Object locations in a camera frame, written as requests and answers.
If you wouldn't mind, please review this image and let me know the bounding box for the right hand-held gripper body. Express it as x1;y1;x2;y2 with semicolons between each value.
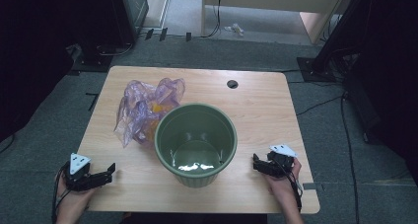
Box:
266;143;300;180

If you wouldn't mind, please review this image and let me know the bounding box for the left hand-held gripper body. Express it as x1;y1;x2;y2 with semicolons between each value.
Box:
62;152;97;192

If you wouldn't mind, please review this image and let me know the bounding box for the green plastic trash bin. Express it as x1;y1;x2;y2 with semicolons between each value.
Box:
154;102;239;189

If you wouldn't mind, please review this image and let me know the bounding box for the purple translucent bin liner bag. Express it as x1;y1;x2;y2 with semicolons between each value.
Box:
113;77;187;149

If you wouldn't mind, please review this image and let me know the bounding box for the yellow plastic bag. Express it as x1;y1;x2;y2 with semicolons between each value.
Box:
143;100;166;143

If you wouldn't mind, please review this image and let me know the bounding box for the person's right hand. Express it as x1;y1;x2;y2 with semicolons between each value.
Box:
262;157;304;199

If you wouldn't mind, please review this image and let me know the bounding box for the person's left hand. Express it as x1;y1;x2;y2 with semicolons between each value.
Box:
54;171;99;218

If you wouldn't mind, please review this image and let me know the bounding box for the person's dark clothing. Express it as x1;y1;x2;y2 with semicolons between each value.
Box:
118;211;269;224

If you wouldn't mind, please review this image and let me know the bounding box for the black metal stand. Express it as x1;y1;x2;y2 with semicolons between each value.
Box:
296;0;376;84

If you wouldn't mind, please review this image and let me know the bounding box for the dark curtain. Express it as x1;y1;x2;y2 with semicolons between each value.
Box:
0;0;114;143
344;0;418;187

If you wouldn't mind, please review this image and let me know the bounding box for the white crumpled litter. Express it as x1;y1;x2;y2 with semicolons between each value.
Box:
224;23;245;37

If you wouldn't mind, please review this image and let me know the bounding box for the black cabinet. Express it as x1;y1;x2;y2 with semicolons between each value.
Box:
74;0;150;67

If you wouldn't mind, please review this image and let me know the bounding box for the left hand-held gripper cable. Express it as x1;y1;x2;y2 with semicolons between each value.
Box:
50;161;71;224

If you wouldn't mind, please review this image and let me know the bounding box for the hand-held gripper cable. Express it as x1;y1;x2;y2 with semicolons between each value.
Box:
50;161;71;224
278;160;304;213

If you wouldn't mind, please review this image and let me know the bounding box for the right hand-held gripper cable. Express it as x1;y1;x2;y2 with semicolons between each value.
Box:
278;160;304;213

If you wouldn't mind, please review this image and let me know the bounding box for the short black floor cable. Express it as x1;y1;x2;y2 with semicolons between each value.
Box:
295;94;345;117

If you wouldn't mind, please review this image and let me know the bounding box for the long black floor cable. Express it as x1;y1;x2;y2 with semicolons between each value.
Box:
339;91;362;224

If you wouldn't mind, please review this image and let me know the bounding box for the looped black floor cable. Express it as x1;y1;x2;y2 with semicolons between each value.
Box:
96;39;137;58

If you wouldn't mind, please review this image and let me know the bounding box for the black hanging cable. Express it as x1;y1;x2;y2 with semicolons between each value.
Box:
199;0;224;39

